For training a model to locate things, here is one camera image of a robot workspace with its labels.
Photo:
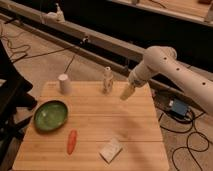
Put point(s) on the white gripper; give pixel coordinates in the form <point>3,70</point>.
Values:
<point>138,77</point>

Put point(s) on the green ceramic bowl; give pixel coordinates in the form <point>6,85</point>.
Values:
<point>50,116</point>

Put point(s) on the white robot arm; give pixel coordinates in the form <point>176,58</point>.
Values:
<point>162,60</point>

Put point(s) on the white figurine bottle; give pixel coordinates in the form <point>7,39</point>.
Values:
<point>107,80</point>

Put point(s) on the blue power box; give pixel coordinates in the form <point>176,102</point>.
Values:
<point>178,107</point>

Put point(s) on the white paper cup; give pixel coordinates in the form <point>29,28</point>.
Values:
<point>64,84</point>

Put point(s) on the orange carrot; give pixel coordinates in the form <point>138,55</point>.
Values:
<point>72,138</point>

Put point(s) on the black chair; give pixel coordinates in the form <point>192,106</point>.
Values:
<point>14,92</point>

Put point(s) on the white object on rail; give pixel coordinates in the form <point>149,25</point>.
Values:
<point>58,15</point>

